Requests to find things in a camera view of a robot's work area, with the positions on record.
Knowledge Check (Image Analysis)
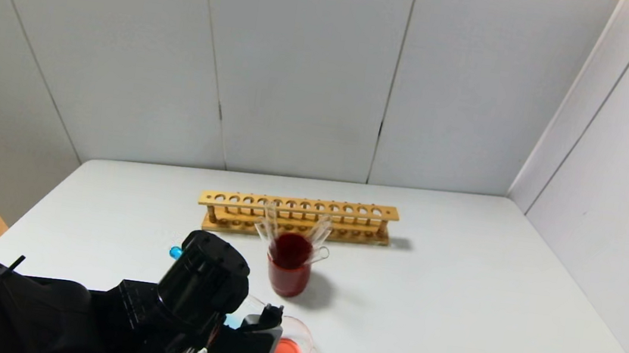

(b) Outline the blue pigment test tube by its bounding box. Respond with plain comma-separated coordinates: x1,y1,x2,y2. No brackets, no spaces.
161,245,276,334

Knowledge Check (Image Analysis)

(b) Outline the wooden test tube rack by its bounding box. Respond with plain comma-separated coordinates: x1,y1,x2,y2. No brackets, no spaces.
195,183,401,254

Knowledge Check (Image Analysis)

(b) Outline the red plastic cup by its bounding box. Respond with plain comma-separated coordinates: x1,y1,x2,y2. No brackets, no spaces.
262,230,317,301

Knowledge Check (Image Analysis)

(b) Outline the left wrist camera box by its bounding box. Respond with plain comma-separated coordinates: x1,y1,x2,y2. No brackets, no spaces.
212,298,288,353

